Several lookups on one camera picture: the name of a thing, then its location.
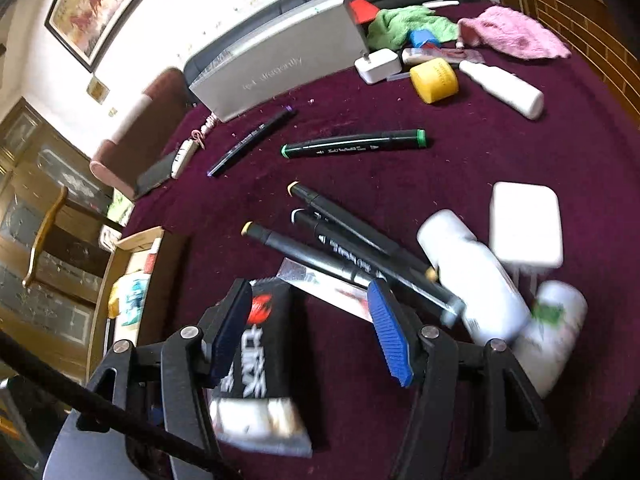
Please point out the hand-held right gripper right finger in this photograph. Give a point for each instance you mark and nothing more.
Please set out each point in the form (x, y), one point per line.
(391, 340)

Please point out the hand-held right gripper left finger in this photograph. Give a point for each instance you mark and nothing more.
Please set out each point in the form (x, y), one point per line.
(234, 332)

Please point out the black snack packet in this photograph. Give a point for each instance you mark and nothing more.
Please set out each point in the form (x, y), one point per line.
(265, 345)

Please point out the white-capped black marker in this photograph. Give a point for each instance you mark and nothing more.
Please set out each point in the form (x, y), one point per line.
(340, 247)

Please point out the cardboard box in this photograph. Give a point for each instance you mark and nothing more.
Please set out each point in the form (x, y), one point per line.
(132, 240)

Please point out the white bottle with green label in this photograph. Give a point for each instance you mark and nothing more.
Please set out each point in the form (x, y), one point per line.
(550, 345)

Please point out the white power adapter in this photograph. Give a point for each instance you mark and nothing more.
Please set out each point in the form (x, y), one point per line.
(525, 225)

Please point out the clear foil packet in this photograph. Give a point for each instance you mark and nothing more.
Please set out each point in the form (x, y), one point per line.
(325, 287)

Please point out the teal packet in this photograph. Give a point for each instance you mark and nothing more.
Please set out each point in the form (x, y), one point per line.
(134, 300)

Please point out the yellow packet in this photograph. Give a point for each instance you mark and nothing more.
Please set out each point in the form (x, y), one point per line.
(116, 300)

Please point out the printed seat cushion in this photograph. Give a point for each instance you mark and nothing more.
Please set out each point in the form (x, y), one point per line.
(117, 210)

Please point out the black phone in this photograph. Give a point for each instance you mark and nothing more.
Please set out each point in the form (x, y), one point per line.
(155, 175)

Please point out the white key fob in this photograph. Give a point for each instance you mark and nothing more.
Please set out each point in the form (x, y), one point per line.
(181, 160)

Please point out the purple-capped black marker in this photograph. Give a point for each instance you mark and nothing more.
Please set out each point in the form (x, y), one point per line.
(250, 140)

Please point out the green-capped black marker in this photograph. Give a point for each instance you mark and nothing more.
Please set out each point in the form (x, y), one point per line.
(350, 144)

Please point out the wooden chair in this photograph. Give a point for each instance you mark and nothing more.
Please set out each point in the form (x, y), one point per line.
(45, 230)

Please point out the brown armchair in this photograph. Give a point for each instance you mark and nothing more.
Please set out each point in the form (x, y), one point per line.
(125, 135)

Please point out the yellow jar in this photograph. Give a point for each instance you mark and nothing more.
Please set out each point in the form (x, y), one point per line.
(435, 82)

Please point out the wooden glass cabinet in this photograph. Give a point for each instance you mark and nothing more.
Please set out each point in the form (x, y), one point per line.
(30, 160)

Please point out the white charger plug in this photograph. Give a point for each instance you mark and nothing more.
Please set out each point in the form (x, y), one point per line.
(377, 67)

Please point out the white squeeze bottle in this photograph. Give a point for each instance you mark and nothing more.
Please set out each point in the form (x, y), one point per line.
(505, 90)

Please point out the silver box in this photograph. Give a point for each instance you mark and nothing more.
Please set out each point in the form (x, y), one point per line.
(280, 60)

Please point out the white tube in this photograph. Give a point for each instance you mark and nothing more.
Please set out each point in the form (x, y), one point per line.
(442, 55)

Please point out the blue object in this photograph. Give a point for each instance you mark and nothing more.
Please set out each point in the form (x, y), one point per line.
(422, 39)

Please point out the green cloth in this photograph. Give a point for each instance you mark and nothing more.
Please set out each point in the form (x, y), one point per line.
(400, 25)

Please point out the pink cloth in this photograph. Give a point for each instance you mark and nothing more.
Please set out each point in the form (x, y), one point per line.
(510, 32)

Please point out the red object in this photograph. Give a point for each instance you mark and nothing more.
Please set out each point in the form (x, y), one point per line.
(362, 10)

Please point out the white stick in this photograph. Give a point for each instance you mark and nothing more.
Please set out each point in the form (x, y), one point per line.
(440, 4)

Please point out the framed painting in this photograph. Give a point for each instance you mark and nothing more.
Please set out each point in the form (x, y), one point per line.
(95, 5)

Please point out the wooden furniture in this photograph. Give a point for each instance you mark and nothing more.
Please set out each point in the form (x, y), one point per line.
(575, 25)

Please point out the yellow wall plate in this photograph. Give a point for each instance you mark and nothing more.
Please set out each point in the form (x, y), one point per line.
(97, 89)

